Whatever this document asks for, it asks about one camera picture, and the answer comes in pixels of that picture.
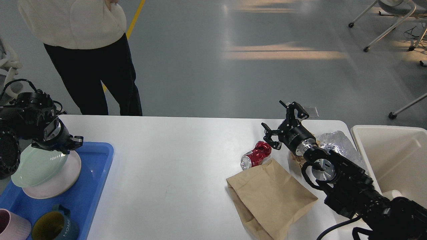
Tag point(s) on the chair leg with caster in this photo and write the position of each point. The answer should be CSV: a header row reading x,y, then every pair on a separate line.
x,y
394,114

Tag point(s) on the person in cream sweater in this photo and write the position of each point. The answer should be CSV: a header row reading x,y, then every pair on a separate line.
x,y
87,44

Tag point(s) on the teal mug yellow inside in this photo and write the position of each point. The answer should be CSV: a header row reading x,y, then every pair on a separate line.
x,y
55,225

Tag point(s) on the brown paper bag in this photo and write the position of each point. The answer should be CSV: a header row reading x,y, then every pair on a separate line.
x,y
269,200

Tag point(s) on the light green plate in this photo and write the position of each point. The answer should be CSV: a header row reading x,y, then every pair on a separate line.
x,y
37,166

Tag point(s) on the aluminium foil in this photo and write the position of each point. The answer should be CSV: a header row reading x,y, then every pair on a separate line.
x,y
341,144

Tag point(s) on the clear floor plate right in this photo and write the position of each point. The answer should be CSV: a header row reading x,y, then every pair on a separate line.
x,y
312,111

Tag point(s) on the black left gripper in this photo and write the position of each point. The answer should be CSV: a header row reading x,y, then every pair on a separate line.
x,y
57,138

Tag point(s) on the blue plastic tray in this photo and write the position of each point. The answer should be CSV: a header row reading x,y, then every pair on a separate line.
x,y
81,198

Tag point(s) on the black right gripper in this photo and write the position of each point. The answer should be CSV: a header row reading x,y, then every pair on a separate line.
x,y
295,113

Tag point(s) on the white office chair left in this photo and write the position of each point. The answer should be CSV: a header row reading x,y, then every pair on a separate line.
x,y
10,62

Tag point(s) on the pink cup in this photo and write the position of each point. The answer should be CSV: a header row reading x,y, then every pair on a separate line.
x,y
13,227

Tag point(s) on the crushed red soda can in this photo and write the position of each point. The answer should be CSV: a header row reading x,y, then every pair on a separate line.
x,y
256,156

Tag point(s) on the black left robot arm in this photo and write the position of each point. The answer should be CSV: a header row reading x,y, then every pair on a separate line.
x,y
33,116

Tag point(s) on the pink plate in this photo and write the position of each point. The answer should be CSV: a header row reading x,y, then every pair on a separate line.
x,y
59,183

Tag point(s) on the white plastic bin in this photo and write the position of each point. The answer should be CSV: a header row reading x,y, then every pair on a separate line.
x,y
396,157

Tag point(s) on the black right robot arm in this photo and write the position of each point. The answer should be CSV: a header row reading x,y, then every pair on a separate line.
x,y
349,190

